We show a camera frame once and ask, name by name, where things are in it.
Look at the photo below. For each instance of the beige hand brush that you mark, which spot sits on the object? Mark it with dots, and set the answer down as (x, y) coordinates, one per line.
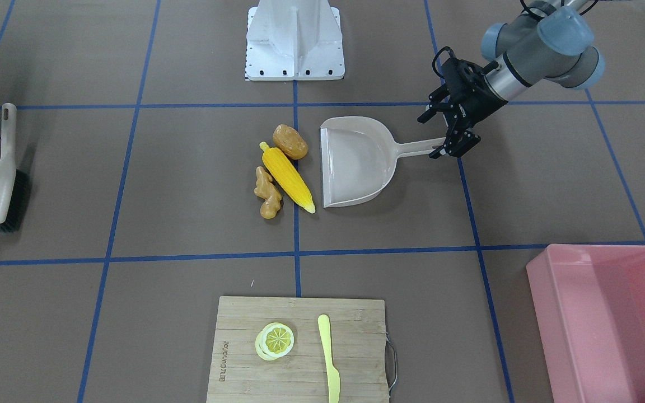
(15, 185)

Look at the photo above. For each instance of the bamboo cutting board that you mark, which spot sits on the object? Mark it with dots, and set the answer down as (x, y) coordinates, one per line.
(358, 350)

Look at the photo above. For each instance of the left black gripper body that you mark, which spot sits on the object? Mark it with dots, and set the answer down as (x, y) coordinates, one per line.
(478, 102)

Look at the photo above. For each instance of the yellow plastic knife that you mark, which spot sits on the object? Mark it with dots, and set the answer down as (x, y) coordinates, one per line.
(332, 374)

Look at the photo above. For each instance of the yellow lemon slices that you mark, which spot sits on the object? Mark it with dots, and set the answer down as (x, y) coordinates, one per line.
(274, 341)

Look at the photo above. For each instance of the beige plastic dustpan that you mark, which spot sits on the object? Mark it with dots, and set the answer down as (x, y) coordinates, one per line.
(359, 157)

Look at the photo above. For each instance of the yellow toy corn cob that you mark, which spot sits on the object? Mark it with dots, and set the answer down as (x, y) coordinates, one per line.
(287, 176)

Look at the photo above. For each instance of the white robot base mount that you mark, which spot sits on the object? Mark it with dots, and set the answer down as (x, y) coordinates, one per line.
(294, 40)

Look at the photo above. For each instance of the brown toy potato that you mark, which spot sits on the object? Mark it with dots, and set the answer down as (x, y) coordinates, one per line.
(290, 142)

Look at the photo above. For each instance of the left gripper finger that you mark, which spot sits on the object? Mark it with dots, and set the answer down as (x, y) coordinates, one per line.
(434, 107)
(458, 141)

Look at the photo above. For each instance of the pink plastic bin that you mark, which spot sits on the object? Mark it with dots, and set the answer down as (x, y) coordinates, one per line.
(589, 302)

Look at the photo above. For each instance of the tan toy ginger root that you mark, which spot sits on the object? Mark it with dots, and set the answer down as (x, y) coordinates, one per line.
(266, 190)

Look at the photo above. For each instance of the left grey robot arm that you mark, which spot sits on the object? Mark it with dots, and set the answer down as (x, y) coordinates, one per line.
(548, 40)

